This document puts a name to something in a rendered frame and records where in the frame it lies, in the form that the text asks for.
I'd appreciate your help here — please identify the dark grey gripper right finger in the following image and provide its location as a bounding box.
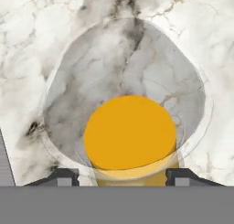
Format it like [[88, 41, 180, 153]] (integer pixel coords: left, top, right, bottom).
[[165, 167, 227, 187]]

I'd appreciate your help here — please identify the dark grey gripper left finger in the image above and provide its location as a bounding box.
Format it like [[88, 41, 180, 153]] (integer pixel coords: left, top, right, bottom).
[[23, 167, 80, 187]]

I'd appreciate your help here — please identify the clear glass pitcher orange juice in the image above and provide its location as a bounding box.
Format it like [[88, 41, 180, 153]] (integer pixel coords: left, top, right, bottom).
[[38, 16, 215, 187]]

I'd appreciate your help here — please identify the grey cabinet panel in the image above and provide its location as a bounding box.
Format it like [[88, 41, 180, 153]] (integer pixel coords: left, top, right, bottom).
[[0, 128, 16, 187]]

